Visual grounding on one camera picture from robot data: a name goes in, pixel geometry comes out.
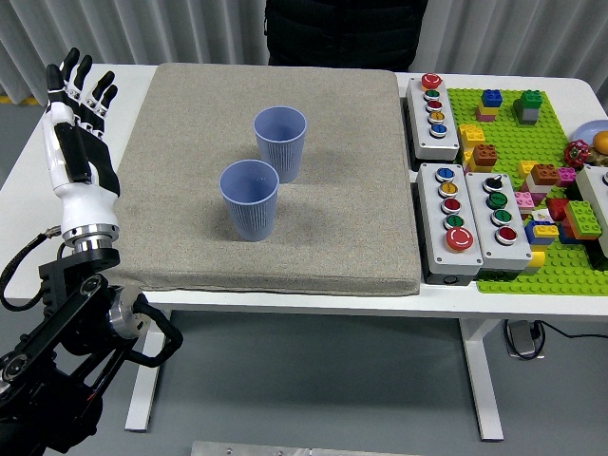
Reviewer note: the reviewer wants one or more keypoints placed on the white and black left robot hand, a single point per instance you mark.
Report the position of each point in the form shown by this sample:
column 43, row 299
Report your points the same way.
column 85, row 199

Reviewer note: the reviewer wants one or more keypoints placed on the blue ribbed plastic cup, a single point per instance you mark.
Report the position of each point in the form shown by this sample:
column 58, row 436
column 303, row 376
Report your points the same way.
column 249, row 214
column 285, row 152

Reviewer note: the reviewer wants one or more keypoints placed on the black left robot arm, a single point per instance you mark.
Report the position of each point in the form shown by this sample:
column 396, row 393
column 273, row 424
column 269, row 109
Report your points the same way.
column 71, row 309

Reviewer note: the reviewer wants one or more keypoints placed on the white table leg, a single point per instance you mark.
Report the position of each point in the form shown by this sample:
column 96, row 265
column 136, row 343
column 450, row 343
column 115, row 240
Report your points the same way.
column 482, row 380
column 142, row 404

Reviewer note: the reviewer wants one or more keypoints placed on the grey-brown fabric mat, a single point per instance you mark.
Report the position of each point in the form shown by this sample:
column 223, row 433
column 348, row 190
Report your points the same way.
column 332, row 214

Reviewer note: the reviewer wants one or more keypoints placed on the person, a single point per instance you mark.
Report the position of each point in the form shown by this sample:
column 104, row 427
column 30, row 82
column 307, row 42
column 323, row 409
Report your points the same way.
column 347, row 33

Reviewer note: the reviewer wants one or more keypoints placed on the grey five-button control box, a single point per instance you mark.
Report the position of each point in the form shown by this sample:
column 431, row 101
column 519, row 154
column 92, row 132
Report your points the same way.
column 437, row 247
column 434, row 142

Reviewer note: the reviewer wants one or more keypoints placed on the yellow toy brick stack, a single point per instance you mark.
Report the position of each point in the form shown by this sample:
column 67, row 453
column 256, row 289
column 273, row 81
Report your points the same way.
column 470, row 135

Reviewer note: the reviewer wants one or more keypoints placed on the brown and orange toy brick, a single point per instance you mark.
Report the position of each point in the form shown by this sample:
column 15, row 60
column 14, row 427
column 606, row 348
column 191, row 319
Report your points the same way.
column 484, row 157

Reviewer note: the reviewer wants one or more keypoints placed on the blue yellow pink brick stack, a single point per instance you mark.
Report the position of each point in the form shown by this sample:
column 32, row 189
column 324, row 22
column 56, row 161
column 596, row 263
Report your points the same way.
column 491, row 99

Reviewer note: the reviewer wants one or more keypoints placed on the green toy brick baseplate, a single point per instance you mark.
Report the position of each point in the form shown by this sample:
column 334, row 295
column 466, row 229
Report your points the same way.
column 510, row 142

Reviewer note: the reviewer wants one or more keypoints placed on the grey control box with knob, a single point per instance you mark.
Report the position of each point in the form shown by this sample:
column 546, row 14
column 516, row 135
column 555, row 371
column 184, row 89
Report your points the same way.
column 515, row 256

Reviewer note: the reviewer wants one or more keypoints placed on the pink toy brick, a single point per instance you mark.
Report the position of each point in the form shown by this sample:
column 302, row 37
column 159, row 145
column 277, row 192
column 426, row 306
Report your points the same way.
column 524, row 199

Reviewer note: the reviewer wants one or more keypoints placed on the green and grey brick stack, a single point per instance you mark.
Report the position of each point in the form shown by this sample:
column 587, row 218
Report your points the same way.
column 528, row 102

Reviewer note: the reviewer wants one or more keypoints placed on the yellow rounded toy brick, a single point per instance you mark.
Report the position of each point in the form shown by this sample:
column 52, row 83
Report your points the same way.
column 537, row 260

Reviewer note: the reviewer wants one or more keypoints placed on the small white printed tile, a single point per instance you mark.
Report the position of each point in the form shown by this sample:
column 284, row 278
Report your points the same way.
column 541, row 217

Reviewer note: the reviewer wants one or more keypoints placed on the grey power adapter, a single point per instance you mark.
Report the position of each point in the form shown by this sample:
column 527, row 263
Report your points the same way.
column 522, row 339

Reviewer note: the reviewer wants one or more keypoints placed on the brown and white brick stack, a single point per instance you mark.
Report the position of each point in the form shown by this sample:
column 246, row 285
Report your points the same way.
column 544, row 175

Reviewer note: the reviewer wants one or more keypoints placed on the blue and yellow brick stack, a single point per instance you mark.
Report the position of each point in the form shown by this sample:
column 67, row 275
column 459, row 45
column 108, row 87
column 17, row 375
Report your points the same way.
column 544, row 231

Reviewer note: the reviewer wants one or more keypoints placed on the white pleated curtain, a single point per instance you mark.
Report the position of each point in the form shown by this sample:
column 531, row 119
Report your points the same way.
column 522, row 33

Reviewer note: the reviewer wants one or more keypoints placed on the red toy brick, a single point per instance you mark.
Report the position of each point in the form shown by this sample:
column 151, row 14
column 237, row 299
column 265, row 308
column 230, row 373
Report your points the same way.
column 556, row 208

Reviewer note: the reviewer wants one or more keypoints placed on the magenta toy brick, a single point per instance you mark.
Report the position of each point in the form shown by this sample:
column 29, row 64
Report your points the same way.
column 566, row 176

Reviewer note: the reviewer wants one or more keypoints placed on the red toy valve wheel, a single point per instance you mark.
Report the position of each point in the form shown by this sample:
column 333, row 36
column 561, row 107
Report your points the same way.
column 576, row 153

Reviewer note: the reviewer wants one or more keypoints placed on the green and orange brick stack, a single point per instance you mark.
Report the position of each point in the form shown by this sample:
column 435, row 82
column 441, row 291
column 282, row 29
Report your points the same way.
column 582, row 216

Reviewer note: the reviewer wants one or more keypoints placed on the pale blue plate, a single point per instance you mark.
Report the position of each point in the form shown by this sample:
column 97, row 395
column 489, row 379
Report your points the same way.
column 586, row 130

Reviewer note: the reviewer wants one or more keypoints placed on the white control box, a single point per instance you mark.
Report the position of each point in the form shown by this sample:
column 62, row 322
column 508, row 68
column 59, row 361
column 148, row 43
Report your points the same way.
column 594, row 185

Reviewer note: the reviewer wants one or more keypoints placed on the toy burger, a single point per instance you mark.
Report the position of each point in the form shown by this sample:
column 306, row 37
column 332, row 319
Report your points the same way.
column 602, row 142

